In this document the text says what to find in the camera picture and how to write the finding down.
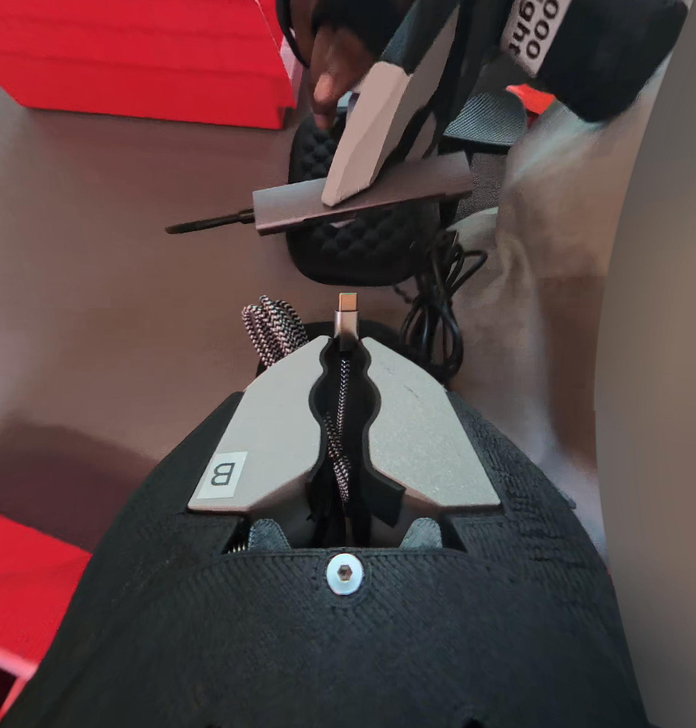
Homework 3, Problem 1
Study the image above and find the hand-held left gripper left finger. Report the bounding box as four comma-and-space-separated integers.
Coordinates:
187, 336, 333, 521

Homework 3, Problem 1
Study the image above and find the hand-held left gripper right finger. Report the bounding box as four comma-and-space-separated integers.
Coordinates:
359, 336, 501, 527

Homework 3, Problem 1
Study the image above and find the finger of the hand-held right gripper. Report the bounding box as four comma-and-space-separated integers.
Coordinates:
321, 60, 441, 207
402, 8, 463, 166

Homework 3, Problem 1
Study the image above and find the black white braided usb-c cable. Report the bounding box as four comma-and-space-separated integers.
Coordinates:
242, 293, 361, 504

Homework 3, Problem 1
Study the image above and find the person's right hand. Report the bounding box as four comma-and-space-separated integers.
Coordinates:
311, 0, 434, 130

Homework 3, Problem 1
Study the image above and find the grey mesh cloth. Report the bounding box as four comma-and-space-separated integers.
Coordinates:
443, 91, 529, 150

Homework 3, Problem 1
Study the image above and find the black quilted pad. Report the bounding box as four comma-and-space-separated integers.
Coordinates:
284, 116, 441, 286

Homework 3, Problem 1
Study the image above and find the red plastic bin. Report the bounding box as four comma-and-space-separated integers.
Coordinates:
0, 0, 296, 130
0, 508, 94, 728

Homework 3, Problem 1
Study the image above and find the black cable bundle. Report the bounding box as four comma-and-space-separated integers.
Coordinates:
401, 229, 489, 383

